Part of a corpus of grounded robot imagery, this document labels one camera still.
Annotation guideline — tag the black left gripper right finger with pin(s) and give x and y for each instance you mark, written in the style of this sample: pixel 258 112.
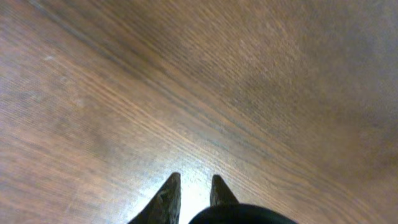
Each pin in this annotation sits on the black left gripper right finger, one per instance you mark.
pixel 220 193

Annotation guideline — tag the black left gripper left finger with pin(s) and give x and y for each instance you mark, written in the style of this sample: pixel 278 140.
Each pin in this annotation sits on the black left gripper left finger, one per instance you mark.
pixel 164 207

